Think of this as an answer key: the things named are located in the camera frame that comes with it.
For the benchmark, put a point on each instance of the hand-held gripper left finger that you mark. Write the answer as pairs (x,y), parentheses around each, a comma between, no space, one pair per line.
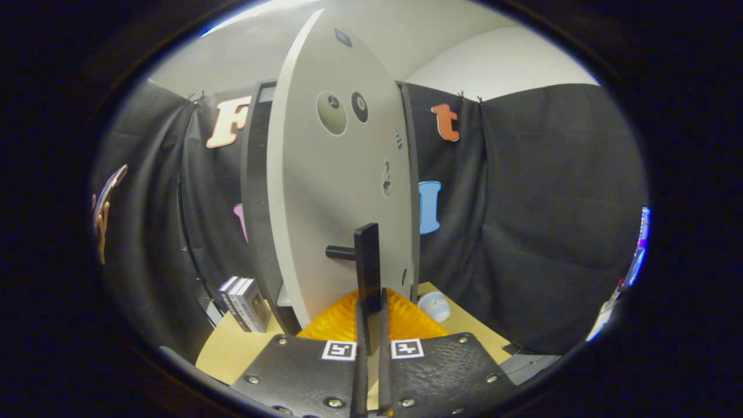
(361,377)

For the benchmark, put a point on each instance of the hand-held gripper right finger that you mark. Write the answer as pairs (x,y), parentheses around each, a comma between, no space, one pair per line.
(384,377)

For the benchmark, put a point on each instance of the white cabinet door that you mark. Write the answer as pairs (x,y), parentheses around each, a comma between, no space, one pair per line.
(325,191)

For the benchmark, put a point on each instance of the white and blue plastic packet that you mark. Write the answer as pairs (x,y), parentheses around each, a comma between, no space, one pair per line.
(434,306)

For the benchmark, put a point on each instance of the dark grey cabinet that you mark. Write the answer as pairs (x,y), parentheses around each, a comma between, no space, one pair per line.
(258,203)

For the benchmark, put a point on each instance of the bright screen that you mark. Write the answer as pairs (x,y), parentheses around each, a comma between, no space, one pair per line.
(638,249)

